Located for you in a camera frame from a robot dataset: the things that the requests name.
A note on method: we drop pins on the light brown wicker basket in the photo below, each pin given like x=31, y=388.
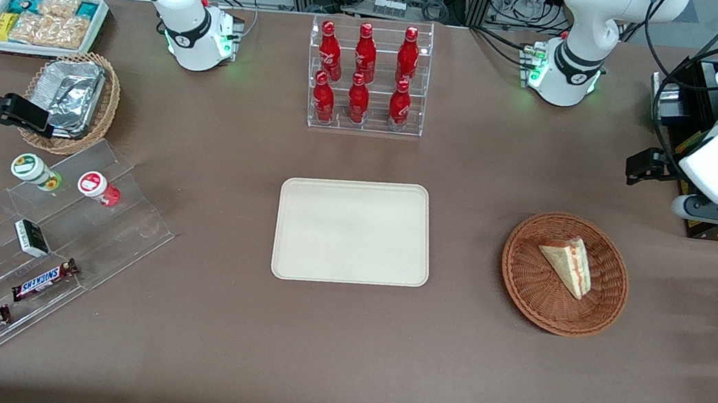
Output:
x=109, y=106

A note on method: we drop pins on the clear acrylic stepped shelf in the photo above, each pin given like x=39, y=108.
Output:
x=119, y=232

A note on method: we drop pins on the silver foil container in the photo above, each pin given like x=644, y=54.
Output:
x=71, y=94

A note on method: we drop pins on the red lid cup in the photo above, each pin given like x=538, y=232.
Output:
x=94, y=185

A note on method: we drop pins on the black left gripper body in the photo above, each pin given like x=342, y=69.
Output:
x=667, y=165

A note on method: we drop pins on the green lid cup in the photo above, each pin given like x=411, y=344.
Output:
x=30, y=167

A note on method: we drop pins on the small clear peanut bag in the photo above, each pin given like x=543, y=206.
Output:
x=59, y=6

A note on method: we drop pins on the clear acrylic bottle rack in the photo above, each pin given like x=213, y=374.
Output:
x=361, y=129

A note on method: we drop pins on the teal snack packet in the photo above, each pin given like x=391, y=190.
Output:
x=87, y=10
x=21, y=3

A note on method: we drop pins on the round brown wicker basket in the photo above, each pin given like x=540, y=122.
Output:
x=535, y=287

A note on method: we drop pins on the yellow snack packet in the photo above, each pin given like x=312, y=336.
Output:
x=4, y=25

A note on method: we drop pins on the beige plastic tray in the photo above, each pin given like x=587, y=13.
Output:
x=355, y=232

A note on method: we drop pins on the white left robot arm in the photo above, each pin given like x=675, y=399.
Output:
x=583, y=23

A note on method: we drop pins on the white power strip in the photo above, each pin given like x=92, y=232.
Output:
x=389, y=6

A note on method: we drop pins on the small black box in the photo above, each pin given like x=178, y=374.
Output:
x=31, y=238

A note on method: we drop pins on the red cola bottle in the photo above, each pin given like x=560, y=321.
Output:
x=399, y=106
x=324, y=100
x=358, y=101
x=330, y=52
x=408, y=55
x=365, y=53

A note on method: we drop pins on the large clear peanut bag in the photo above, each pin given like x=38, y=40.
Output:
x=48, y=30

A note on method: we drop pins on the triangular sandwich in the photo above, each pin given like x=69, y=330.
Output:
x=569, y=264

